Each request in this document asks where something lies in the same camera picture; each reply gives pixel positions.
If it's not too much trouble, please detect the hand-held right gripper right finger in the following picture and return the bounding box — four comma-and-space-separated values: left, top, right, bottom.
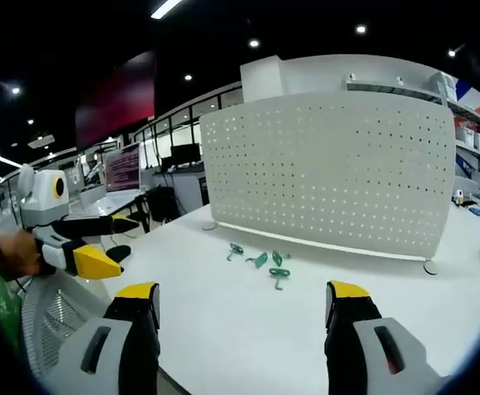
324, 280, 450, 395

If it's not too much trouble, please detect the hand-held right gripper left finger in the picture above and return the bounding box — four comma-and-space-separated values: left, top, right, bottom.
45, 281, 161, 395

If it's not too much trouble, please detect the white perforated mounting plate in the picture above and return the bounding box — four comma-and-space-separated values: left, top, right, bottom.
199, 88, 457, 276

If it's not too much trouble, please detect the person's left hand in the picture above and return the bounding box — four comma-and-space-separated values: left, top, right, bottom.
0, 230, 45, 283

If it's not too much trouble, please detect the black rounded object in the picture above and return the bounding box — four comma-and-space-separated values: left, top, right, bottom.
105, 244, 133, 263

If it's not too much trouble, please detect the grey mesh chair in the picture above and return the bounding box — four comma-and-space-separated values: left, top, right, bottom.
21, 269, 115, 382

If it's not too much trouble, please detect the white computer monitor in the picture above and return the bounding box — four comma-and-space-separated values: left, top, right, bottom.
102, 142, 142, 195

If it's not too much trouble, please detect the black office chair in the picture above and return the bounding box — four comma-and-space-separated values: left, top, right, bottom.
143, 186, 182, 225

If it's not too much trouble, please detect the black computer monitor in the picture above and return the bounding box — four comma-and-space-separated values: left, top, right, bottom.
170, 143, 203, 166

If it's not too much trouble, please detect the metal storage shelf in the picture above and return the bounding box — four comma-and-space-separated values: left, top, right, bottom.
428, 70, 480, 201

